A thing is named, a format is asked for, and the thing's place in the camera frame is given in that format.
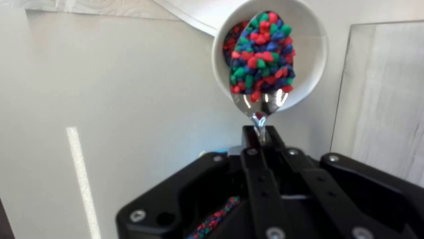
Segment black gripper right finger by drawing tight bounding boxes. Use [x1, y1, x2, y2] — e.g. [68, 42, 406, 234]
[266, 126, 378, 239]

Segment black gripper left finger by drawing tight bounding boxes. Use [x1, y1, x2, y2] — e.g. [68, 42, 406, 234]
[239, 126, 286, 239]

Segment silver metal spoon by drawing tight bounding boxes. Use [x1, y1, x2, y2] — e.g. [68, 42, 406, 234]
[230, 90, 291, 144]

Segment cereal heap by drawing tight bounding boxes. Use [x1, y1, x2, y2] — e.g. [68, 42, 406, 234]
[225, 10, 295, 102]

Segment colourful cereal pieces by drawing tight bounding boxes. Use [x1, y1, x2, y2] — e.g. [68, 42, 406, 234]
[186, 196, 241, 239]

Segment white paper coffee cup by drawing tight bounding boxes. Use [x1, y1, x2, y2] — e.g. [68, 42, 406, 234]
[211, 0, 328, 111]

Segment white cloth on counter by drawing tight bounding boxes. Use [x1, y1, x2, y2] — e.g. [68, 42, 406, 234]
[331, 21, 424, 185]

